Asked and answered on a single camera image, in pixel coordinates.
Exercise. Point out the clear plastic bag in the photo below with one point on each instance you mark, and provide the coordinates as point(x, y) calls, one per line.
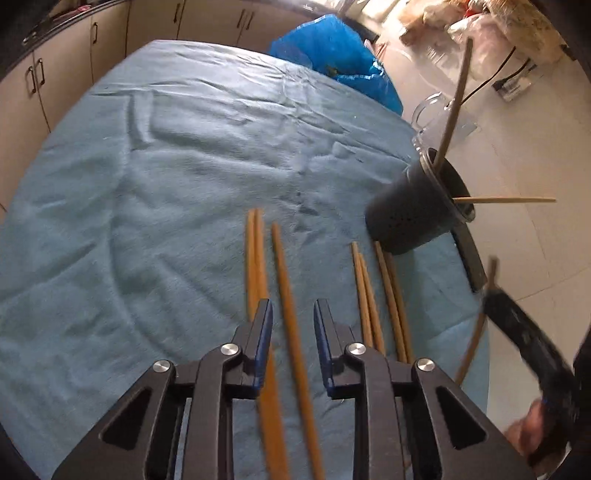
point(480, 37)

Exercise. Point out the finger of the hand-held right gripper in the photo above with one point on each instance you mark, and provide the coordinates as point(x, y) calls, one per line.
point(517, 323)

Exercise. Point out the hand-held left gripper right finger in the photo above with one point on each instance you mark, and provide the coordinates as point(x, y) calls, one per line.
point(322, 346)

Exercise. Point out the black kitchen countertop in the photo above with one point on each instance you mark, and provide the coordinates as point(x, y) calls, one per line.
point(51, 26)

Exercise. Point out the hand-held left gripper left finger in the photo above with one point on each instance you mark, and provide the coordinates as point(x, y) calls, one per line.
point(265, 341)

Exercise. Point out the large white plastic bag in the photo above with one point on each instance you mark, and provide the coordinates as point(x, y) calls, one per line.
point(531, 32)

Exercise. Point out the blue plastic bag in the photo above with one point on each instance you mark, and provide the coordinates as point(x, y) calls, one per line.
point(323, 46)

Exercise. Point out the brown plastic bag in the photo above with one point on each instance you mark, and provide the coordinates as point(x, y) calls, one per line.
point(420, 23)

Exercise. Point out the dark grey chopstick holder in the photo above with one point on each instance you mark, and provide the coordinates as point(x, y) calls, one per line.
point(406, 207)

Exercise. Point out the person's right hand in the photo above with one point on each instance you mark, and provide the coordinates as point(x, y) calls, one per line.
point(524, 429)

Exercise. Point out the white power strip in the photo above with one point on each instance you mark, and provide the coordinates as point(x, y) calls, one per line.
point(515, 85)

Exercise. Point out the clear glass mug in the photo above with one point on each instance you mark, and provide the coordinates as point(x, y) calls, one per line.
point(434, 124)

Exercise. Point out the blue cloth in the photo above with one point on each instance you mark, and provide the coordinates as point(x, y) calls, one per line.
point(161, 184)

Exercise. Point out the beige lower kitchen cabinets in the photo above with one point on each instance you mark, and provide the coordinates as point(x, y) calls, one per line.
point(60, 69)

